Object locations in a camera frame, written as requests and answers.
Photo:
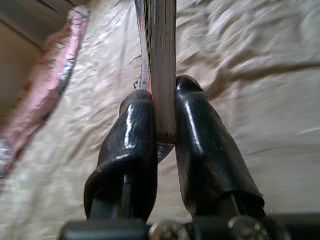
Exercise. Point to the thick paperback book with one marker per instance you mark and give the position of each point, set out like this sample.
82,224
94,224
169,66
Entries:
163,75

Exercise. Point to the pink cartoon bear duvet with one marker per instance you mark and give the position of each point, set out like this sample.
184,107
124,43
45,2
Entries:
57,82

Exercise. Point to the bed with white sheet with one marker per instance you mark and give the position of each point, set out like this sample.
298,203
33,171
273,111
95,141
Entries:
250,112

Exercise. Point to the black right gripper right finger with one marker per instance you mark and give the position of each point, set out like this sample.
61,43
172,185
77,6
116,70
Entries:
205,155

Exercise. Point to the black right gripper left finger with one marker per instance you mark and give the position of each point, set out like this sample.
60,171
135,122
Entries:
130,150

